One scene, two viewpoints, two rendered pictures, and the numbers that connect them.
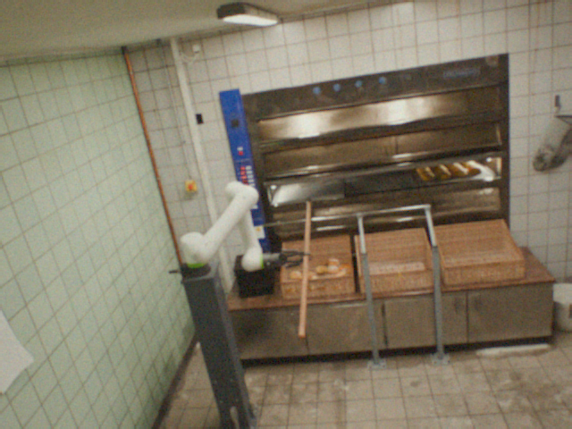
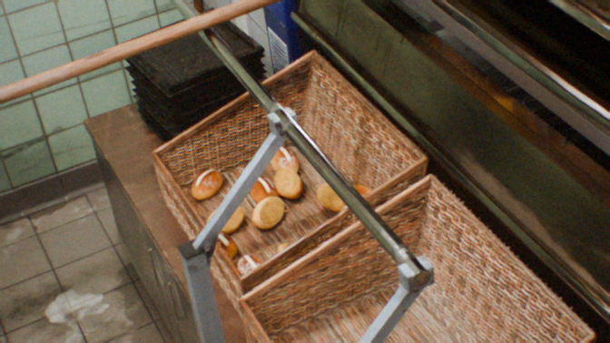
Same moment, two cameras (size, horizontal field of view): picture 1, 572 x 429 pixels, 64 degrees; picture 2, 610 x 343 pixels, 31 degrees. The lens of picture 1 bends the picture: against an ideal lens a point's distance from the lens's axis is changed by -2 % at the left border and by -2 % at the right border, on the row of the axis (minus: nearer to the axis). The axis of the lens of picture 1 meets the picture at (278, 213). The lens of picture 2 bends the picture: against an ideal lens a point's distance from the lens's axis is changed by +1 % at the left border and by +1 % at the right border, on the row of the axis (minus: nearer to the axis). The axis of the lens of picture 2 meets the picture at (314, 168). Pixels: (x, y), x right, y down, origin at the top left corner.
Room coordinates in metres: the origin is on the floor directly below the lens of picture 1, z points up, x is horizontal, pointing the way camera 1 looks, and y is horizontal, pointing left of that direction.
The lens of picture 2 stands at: (2.33, -2.01, 2.30)
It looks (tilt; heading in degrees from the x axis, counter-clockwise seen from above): 37 degrees down; 59
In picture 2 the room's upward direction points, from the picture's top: 8 degrees counter-clockwise
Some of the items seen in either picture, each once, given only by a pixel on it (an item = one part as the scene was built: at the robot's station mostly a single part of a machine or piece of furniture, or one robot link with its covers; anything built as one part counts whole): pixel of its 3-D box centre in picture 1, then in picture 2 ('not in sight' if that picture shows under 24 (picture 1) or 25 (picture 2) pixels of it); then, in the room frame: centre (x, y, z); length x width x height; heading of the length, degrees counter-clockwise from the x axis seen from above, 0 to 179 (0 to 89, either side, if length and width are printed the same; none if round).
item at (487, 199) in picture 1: (383, 211); (514, 166); (3.48, -0.83, 1.02); 1.79 x 0.11 x 0.19; 80
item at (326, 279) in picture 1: (316, 265); (285, 179); (3.33, -0.22, 0.72); 0.56 x 0.49 x 0.28; 81
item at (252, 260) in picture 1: (253, 261); not in sight; (2.65, 0.21, 1.18); 0.14 x 0.13 x 0.11; 81
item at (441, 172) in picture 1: (444, 164); not in sight; (3.81, -1.48, 1.21); 0.61 x 0.48 x 0.06; 170
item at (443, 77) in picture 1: (371, 88); not in sight; (3.50, -0.84, 1.99); 1.80 x 0.08 x 0.21; 80
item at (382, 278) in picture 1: (393, 259); (404, 341); (3.21, -0.81, 0.72); 0.56 x 0.49 x 0.28; 80
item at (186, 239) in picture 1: (195, 249); not in sight; (2.58, 0.53, 1.36); 0.16 x 0.13 x 0.19; 28
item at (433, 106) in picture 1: (374, 114); not in sight; (3.48, -0.83, 1.80); 1.79 x 0.11 x 0.19; 80
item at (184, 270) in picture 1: (189, 268); not in sight; (2.60, 0.59, 1.23); 0.26 x 0.15 x 0.06; 84
